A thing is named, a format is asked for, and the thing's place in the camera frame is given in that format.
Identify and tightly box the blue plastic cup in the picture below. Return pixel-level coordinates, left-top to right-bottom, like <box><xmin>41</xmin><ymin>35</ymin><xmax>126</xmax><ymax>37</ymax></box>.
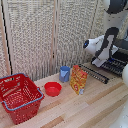
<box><xmin>59</xmin><ymin>65</ymin><xmax>72</xmax><ymax>83</ymax></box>

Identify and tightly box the red shopping basket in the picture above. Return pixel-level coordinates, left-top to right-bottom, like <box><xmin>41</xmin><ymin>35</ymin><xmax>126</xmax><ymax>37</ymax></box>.
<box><xmin>0</xmin><ymin>72</ymin><xmax>45</xmax><ymax>126</ymax></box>

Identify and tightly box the red plastic bowl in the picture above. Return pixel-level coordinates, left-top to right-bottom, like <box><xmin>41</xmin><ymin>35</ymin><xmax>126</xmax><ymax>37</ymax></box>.
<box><xmin>43</xmin><ymin>81</ymin><xmax>63</xmax><ymax>98</ymax></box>

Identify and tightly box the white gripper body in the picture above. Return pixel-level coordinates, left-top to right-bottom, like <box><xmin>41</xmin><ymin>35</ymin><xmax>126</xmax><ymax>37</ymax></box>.
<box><xmin>90</xmin><ymin>49</ymin><xmax>118</xmax><ymax>69</ymax></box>

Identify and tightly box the orange cracker box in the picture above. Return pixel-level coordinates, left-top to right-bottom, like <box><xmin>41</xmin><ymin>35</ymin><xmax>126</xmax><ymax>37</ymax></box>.
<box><xmin>69</xmin><ymin>64</ymin><xmax>89</xmax><ymax>96</ymax></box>

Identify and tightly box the beige woven folding screen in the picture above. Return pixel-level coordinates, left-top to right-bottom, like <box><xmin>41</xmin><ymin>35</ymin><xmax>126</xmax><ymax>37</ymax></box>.
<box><xmin>0</xmin><ymin>0</ymin><xmax>128</xmax><ymax>82</ymax></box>

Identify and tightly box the black toaster oven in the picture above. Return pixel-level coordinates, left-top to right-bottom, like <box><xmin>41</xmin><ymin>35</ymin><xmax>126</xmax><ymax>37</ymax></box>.
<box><xmin>99</xmin><ymin>37</ymin><xmax>128</xmax><ymax>80</ymax></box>

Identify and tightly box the black oven tray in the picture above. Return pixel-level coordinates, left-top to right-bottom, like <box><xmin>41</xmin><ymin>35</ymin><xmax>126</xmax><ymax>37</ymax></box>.
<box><xmin>79</xmin><ymin>63</ymin><xmax>111</xmax><ymax>85</ymax></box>

